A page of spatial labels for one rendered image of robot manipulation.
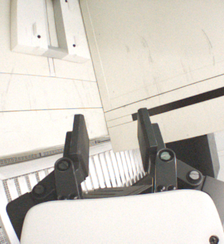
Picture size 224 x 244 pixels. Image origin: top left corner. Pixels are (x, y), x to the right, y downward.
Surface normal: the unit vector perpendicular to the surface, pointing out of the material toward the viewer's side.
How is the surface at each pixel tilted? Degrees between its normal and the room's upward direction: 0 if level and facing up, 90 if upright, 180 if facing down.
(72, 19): 0
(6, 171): 0
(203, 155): 90
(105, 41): 90
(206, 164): 90
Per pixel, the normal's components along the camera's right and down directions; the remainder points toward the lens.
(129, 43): -0.58, 0.07
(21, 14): 0.79, -0.23
